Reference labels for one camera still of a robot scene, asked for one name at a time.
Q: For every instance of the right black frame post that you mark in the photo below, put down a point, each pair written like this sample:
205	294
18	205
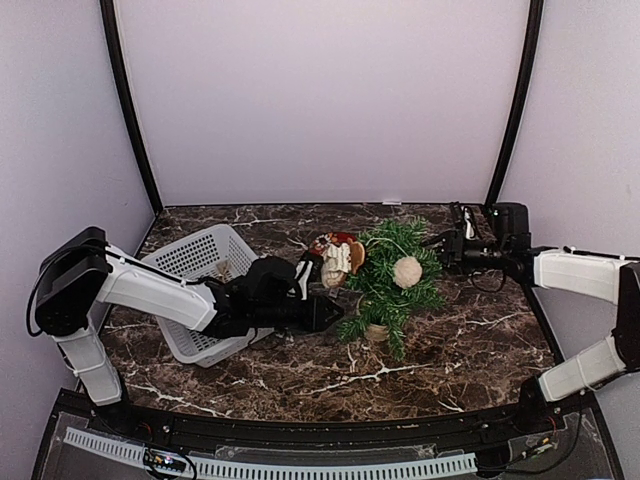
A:
521	88

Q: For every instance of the white plastic basket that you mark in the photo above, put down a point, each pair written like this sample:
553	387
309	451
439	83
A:
192	258

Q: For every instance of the red floral plate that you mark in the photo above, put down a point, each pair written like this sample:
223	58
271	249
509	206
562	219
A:
332	240

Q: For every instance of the white cable duct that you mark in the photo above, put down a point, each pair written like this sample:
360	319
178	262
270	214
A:
247	463

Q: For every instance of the small potted christmas tree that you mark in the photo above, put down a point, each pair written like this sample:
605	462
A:
382	302

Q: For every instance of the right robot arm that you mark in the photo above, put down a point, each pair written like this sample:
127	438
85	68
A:
601	290

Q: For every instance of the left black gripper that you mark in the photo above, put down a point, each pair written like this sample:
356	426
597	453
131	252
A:
315	318

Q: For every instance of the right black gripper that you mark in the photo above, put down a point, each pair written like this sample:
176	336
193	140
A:
453	248

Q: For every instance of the small seashell ornament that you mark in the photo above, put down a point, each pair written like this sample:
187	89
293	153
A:
223	271

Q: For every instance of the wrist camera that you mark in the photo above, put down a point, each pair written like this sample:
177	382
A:
464	221
308	270

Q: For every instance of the knit doll ornament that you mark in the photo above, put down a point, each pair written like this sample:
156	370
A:
340	261

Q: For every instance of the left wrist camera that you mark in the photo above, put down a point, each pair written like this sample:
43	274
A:
308	270

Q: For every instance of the black front rail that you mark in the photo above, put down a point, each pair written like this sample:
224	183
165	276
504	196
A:
480	429

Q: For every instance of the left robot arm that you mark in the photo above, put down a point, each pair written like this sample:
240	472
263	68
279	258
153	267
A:
209	282

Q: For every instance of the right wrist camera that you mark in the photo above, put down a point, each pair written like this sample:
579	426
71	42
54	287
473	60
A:
464	221

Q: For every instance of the beige fluffy ornament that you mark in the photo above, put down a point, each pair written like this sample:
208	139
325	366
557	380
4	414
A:
407	270

